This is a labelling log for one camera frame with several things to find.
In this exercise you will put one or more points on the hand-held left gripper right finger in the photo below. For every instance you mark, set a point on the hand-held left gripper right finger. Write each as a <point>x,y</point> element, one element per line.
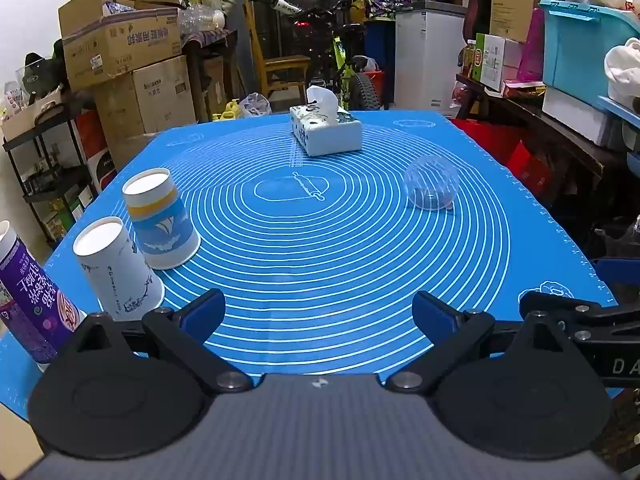
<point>432,312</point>

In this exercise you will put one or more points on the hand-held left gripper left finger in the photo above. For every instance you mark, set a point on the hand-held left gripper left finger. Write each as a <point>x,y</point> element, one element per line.
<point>202,312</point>

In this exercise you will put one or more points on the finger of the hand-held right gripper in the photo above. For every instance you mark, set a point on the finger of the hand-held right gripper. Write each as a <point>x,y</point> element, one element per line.
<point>617,270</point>
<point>560,305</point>

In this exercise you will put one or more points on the clear plastic cup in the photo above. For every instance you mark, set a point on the clear plastic cup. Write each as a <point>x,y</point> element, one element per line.
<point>432,182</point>

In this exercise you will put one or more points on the white ink-print paper cup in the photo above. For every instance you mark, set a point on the white ink-print paper cup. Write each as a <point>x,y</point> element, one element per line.
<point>117,275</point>

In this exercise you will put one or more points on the blue yellow band paper cup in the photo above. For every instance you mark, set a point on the blue yellow band paper cup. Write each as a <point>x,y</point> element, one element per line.
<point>160,225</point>

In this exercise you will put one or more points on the purple paper cup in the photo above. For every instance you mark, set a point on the purple paper cup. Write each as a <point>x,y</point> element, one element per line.
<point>30,305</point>

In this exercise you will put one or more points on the dark wooden side table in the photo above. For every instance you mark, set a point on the dark wooden side table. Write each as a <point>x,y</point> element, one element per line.
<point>575,170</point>

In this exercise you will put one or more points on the blue silicone baking mat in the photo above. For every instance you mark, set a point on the blue silicone baking mat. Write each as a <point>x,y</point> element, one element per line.
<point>325,240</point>

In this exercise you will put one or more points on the red shopping bag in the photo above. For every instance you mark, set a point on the red shopping bag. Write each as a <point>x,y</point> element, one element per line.
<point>520,160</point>

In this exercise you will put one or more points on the white foam box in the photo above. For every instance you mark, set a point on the white foam box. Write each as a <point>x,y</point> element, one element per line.
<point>575,115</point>

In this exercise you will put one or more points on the white plastic bag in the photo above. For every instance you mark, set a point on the white plastic bag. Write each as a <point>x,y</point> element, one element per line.
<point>624,72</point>

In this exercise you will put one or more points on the black metal shelf rack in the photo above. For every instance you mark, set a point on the black metal shelf rack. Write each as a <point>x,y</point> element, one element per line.
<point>50,185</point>

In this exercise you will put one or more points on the yellow plastic toy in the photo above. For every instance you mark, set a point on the yellow plastic toy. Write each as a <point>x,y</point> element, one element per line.
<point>227,111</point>

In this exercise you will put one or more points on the white blue tissue box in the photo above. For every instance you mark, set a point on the white blue tissue box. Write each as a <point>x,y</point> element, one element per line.
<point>325,132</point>

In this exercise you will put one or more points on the clear crumpled plastic bag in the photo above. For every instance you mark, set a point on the clear crumpled plastic bag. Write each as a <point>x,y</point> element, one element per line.
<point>255,105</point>

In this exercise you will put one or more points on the large brown cardboard box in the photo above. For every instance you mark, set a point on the large brown cardboard box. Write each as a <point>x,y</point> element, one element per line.
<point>150,105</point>

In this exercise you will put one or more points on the blue plastic storage bin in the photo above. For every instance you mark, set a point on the blue plastic storage bin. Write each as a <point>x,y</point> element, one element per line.
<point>575,50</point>

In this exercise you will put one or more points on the pink plastic bag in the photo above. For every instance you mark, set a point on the pink plastic bag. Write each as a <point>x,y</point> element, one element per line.
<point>532,50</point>

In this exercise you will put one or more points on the green white carton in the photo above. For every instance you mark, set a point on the green white carton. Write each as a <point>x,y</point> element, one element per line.
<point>492,62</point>

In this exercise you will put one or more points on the white chest freezer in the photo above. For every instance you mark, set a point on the white chest freezer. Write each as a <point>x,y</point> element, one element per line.
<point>430,60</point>

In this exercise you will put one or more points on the yellow drink bottle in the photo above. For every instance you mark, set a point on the yellow drink bottle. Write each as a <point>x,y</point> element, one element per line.
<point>468,60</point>

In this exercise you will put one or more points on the wooden chair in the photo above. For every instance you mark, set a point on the wooden chair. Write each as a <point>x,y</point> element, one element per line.
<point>275,65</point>

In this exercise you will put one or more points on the shallow cardboard tray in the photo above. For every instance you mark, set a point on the shallow cardboard tray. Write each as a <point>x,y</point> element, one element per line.
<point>32,112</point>

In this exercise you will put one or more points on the black green bicycle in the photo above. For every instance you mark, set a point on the black green bicycle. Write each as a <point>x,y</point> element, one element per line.
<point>345,65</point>

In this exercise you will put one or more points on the open printed cardboard box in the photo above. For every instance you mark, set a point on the open printed cardboard box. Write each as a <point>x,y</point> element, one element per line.
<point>115,45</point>

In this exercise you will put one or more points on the black cap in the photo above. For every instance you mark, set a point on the black cap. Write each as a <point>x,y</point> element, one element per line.
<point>45,72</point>

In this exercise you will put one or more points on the tall brown cardboard box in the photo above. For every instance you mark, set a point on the tall brown cardboard box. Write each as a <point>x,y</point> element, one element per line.
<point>515,0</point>

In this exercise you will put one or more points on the pile of clear plastic bottles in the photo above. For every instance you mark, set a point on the pile of clear plastic bottles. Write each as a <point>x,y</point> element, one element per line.
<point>200,19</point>

